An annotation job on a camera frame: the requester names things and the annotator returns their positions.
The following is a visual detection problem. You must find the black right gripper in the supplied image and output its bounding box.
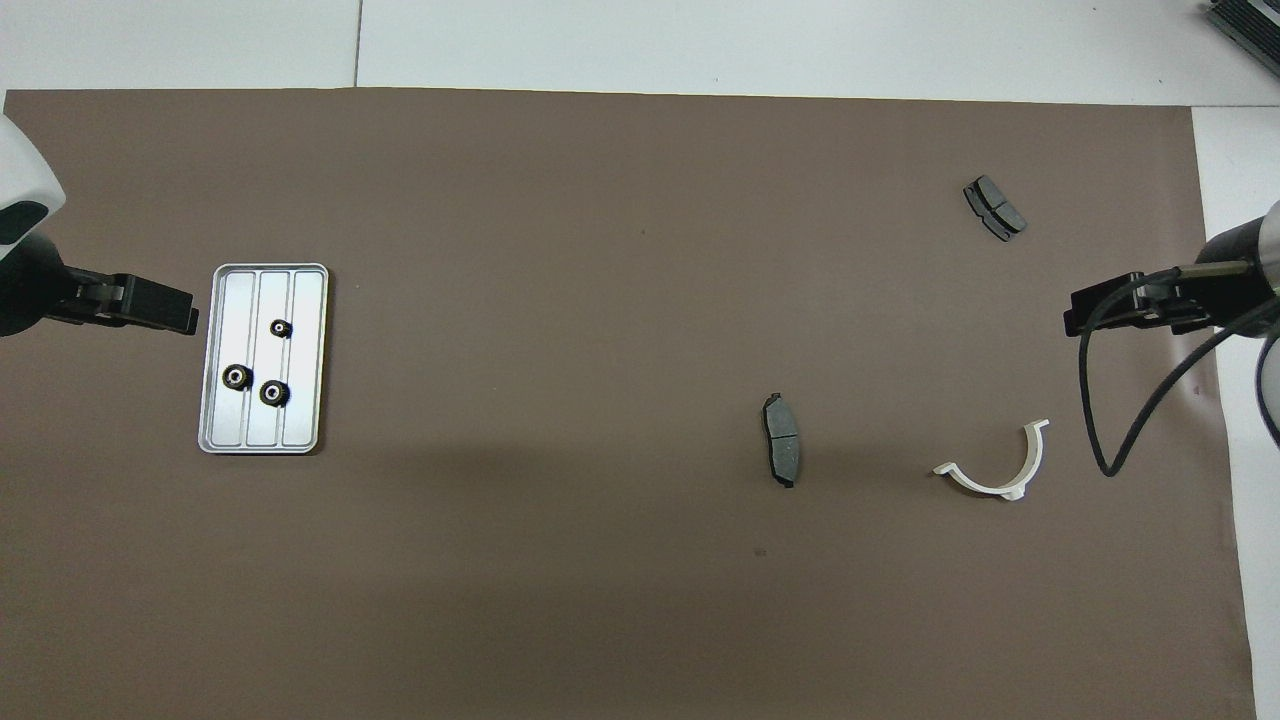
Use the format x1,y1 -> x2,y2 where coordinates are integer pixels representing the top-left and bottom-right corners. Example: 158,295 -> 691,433
1064,218 -> 1280,337

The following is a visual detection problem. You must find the long grey brake pad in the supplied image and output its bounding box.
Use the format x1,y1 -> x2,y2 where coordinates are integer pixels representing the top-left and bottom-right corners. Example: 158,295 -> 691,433
762,392 -> 803,489

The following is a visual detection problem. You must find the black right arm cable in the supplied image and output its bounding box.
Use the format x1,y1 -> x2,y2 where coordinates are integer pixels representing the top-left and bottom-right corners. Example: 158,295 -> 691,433
1077,265 -> 1280,478

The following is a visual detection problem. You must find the grey ribbed device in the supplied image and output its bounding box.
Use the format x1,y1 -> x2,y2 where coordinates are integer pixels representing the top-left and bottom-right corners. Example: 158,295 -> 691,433
1205,0 -> 1280,53

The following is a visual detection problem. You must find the short grey brake pad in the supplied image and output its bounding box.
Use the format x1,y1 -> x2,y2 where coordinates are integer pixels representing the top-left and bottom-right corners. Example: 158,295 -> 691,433
963,175 -> 1028,243

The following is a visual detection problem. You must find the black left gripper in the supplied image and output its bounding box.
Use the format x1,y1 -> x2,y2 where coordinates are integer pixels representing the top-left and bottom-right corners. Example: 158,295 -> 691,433
0,234 -> 199,338

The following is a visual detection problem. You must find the brown paper table mat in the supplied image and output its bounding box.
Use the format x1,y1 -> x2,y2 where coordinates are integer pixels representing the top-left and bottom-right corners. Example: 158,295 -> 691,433
0,88 -> 1259,720

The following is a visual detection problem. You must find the silver metal ridged tray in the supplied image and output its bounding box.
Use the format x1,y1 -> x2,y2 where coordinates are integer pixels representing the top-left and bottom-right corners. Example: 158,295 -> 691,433
197,263 -> 330,456

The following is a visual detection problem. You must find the white curved plastic bracket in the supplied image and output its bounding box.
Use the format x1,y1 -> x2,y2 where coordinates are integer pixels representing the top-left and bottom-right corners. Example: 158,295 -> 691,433
932,419 -> 1051,501

